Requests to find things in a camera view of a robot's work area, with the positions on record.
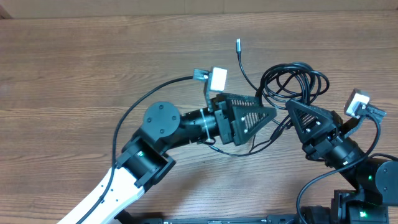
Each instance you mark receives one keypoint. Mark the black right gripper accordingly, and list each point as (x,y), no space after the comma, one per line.
(320,131)

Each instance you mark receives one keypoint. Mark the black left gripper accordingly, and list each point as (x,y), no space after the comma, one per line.
(235,112)

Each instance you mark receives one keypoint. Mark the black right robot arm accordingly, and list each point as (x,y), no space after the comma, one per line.
(372,175)

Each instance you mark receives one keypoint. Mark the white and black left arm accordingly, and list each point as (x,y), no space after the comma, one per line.
(144,160)

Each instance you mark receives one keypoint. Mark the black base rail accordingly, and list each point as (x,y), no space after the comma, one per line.
(159,218)

